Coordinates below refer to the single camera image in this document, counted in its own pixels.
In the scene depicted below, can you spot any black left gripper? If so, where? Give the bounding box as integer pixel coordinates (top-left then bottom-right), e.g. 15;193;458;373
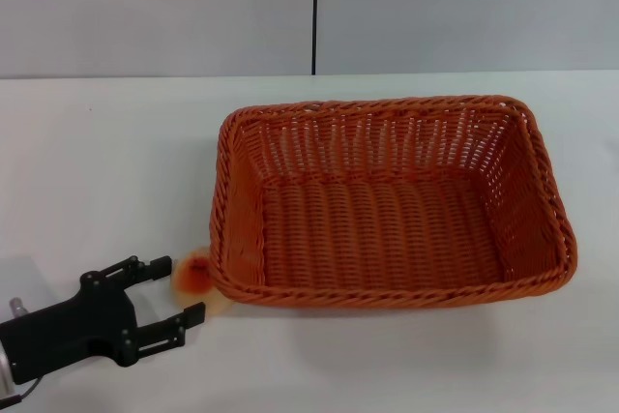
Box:
0;253;208;386

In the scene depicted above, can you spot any orange woven plastic basket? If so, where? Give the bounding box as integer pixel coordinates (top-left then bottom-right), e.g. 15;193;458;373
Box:
209;94;579;311

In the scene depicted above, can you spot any thin grey cable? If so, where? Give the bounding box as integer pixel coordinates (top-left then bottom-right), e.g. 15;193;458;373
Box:
13;365;45;393

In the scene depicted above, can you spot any peach coloured toy fruit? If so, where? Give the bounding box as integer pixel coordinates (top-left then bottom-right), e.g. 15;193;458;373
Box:
170;248;232;318

